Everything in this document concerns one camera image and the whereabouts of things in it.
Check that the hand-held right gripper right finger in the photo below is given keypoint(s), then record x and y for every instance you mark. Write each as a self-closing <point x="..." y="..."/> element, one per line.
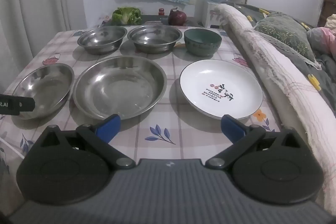
<point x="232" y="127"/>

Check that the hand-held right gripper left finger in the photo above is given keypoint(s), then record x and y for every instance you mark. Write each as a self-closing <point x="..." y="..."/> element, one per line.
<point x="107" y="127"/>

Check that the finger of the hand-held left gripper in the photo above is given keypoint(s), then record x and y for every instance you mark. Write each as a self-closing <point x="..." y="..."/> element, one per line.
<point x="25" y="104"/>

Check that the medium stainless steel plate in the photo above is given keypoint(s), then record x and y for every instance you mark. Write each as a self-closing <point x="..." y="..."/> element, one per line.
<point x="44" y="82"/>

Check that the small stainless steel bowl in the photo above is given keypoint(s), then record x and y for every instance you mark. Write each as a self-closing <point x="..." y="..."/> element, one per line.
<point x="101" y="43"/>
<point x="155" y="41"/>

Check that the green ceramic bowl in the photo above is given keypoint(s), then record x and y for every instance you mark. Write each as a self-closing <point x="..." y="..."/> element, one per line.
<point x="202" y="48"/>

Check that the large steel basin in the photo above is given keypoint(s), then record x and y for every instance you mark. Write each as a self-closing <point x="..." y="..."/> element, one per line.
<point x="118" y="87"/>

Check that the white printed ceramic plate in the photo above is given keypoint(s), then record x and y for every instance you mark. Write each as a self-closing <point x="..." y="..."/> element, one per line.
<point x="210" y="77"/>

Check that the pink checked plastic tablecloth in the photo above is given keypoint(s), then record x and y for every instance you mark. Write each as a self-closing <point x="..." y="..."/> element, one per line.
<point x="170" y="124"/>

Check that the pink white frayed quilt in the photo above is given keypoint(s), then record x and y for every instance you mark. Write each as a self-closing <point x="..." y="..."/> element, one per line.
<point x="262" y="56"/>

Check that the white curtain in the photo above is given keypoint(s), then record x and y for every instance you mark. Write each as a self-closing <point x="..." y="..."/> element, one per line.
<point x="39" y="3"/>

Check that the grey quilt with yellow print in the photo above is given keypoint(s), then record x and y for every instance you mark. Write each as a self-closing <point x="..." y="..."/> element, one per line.
<point x="325" y="82"/>

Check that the green leaf-print pillow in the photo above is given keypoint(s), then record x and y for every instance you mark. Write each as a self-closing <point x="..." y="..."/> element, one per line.
<point x="283" y="29"/>

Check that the green lettuce head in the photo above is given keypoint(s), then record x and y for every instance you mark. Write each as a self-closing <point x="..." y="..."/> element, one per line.
<point x="126" y="15"/>

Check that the dark side table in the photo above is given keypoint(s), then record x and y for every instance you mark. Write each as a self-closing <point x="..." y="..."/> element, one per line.
<point x="153" y="19"/>

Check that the red onion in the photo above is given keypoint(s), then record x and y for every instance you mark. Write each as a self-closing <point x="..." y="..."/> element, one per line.
<point x="177" y="18"/>

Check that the small red bottle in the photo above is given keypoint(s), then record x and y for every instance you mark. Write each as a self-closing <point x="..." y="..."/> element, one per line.
<point x="161" y="12"/>

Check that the pink cloth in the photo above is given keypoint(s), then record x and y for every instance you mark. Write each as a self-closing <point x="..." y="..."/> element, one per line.
<point x="325" y="37"/>

